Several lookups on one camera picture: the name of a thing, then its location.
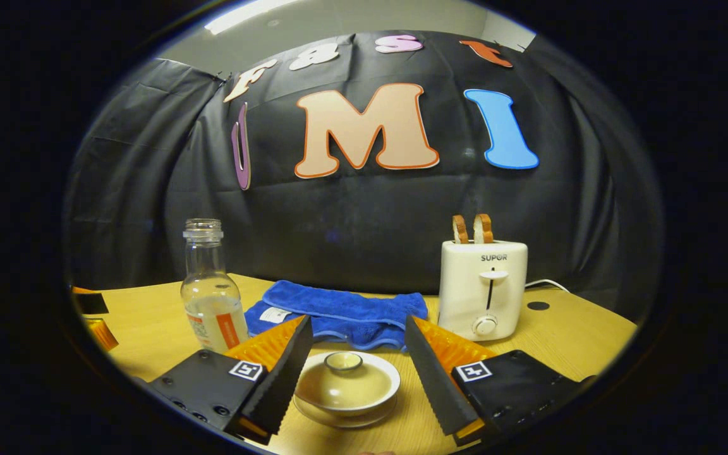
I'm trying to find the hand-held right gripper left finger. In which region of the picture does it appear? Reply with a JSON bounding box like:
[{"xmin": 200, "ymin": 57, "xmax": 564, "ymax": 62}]
[{"xmin": 149, "ymin": 315, "xmax": 314, "ymax": 446}]

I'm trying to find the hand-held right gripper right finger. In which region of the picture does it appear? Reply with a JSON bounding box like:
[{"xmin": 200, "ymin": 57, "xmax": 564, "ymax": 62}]
[{"xmin": 404, "ymin": 315, "xmax": 583, "ymax": 446}]

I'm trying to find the cream ceramic teacup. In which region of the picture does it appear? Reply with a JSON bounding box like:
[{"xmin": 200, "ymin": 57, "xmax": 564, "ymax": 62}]
[{"xmin": 293, "ymin": 349, "xmax": 401, "ymax": 416}]

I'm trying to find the clear plastic water bottle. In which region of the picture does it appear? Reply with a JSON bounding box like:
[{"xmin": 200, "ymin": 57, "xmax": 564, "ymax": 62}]
[{"xmin": 180, "ymin": 219, "xmax": 250, "ymax": 353}]

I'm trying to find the cream ceramic saucer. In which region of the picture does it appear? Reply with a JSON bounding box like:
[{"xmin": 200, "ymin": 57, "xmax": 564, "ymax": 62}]
[{"xmin": 293, "ymin": 395, "xmax": 397, "ymax": 429}]

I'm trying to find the blue towel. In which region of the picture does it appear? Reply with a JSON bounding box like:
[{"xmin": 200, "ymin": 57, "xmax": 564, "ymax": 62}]
[{"xmin": 244, "ymin": 280, "xmax": 429, "ymax": 351}]

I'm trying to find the white toaster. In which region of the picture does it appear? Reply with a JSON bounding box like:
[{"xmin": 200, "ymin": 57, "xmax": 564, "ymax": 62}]
[{"xmin": 438, "ymin": 240, "xmax": 528, "ymax": 342}]

